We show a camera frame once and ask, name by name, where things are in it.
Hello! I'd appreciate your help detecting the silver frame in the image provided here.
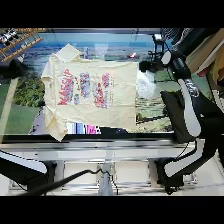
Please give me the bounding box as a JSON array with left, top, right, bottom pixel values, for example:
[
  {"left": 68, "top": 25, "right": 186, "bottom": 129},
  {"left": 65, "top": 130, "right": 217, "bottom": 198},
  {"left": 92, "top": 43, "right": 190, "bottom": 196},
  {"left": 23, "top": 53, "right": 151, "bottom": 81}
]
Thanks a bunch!
[{"left": 0, "top": 137, "right": 224, "bottom": 197}]

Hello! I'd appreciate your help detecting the pale yellow printed T-shirt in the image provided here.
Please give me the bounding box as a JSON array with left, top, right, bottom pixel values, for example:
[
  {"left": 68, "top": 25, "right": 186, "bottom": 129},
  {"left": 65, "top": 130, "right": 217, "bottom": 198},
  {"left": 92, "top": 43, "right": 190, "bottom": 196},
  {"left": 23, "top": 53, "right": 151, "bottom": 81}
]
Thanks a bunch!
[{"left": 40, "top": 43, "right": 140, "bottom": 143}]

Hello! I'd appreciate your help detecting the black white striped garment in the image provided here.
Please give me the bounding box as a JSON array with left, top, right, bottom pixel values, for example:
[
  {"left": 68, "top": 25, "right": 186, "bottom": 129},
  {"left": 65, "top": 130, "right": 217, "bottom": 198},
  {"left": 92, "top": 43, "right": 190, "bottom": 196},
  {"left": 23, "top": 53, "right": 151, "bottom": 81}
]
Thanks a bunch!
[{"left": 161, "top": 28, "right": 194, "bottom": 52}]

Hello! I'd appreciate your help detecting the beige garment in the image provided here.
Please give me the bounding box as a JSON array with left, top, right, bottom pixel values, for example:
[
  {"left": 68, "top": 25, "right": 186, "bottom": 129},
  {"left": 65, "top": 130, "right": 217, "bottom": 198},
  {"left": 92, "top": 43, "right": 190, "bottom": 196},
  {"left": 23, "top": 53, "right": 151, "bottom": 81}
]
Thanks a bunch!
[{"left": 185, "top": 28, "right": 224, "bottom": 77}]

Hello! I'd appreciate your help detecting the black cable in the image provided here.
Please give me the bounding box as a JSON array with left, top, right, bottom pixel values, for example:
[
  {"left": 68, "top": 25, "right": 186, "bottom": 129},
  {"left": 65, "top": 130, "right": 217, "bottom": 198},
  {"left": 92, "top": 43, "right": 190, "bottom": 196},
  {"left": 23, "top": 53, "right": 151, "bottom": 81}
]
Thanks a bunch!
[{"left": 19, "top": 168, "right": 105, "bottom": 197}]

